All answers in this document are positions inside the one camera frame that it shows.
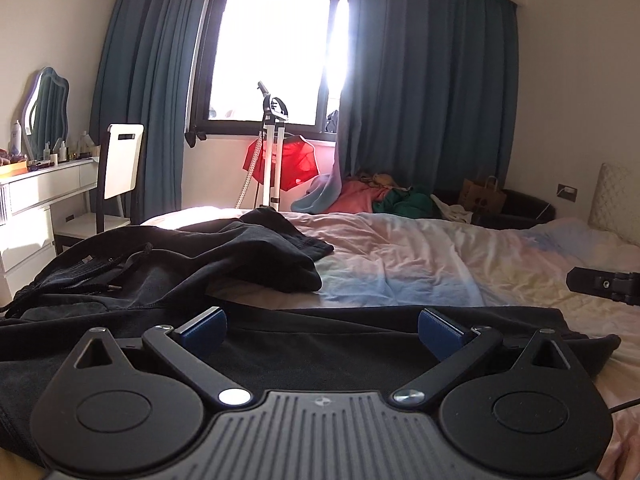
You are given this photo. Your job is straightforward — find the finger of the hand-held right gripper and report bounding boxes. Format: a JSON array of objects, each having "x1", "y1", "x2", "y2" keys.
[{"x1": 566, "y1": 266, "x2": 640, "y2": 307}]

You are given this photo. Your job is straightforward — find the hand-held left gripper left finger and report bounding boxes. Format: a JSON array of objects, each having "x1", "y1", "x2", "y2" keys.
[{"x1": 70, "y1": 306, "x2": 251, "y2": 408}]

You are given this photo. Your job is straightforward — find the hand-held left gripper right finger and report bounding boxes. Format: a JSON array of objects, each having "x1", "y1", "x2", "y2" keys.
[{"x1": 392, "y1": 308, "x2": 576, "y2": 408}]

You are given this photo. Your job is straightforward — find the bed with pastel sheet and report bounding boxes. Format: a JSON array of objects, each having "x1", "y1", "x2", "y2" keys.
[{"x1": 140, "y1": 207, "x2": 640, "y2": 480}]

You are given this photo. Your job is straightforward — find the white quilted pillow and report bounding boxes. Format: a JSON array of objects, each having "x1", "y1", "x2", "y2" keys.
[{"x1": 589, "y1": 162, "x2": 640, "y2": 247}]

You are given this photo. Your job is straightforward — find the black upholstered bench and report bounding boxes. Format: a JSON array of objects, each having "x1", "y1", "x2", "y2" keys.
[{"x1": 432, "y1": 187, "x2": 557, "y2": 231}]

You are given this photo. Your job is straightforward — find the white cloth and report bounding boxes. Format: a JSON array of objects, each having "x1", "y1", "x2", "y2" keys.
[{"x1": 430, "y1": 195, "x2": 474, "y2": 224}]

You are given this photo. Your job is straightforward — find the green cloth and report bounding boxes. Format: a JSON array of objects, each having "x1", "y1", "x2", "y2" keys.
[{"x1": 372, "y1": 186, "x2": 434, "y2": 218}]

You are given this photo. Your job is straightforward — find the brown paper bag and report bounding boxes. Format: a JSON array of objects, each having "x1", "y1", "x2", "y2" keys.
[{"x1": 460, "y1": 176, "x2": 507, "y2": 216}]

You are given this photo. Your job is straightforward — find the pink cloth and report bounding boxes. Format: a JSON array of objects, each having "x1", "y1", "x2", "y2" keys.
[{"x1": 330, "y1": 180, "x2": 392, "y2": 215}]

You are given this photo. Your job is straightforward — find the light blue blanket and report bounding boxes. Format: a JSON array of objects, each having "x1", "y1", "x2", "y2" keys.
[{"x1": 290, "y1": 172, "x2": 347, "y2": 215}]

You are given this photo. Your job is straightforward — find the white garment steamer stand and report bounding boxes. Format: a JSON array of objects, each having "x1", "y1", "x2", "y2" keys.
[{"x1": 235, "y1": 81, "x2": 292, "y2": 211}]

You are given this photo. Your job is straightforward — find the white chair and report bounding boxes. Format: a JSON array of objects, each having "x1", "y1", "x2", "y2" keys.
[{"x1": 54, "y1": 124, "x2": 145, "y2": 256}]

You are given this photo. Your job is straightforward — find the red garment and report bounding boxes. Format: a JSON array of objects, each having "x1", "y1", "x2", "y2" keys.
[{"x1": 243, "y1": 136, "x2": 319, "y2": 192}]

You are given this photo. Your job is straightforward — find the white dressing table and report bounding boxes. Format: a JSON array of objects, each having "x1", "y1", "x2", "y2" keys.
[{"x1": 0, "y1": 156, "x2": 101, "y2": 307}]

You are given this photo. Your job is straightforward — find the blue curtain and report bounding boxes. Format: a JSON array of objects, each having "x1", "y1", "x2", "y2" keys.
[
  {"x1": 90, "y1": 0, "x2": 236, "y2": 211},
  {"x1": 332, "y1": 0, "x2": 519, "y2": 197}
]

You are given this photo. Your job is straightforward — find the wavy framed mirror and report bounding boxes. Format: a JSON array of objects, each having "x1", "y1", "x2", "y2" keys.
[{"x1": 20, "y1": 66, "x2": 71, "y2": 161}]

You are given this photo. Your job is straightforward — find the window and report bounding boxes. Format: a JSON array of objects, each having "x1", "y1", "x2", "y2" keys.
[{"x1": 189, "y1": 0, "x2": 351, "y2": 142}]

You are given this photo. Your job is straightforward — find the black drawstring pants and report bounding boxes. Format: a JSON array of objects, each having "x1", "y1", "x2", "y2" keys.
[{"x1": 0, "y1": 207, "x2": 335, "y2": 326}]

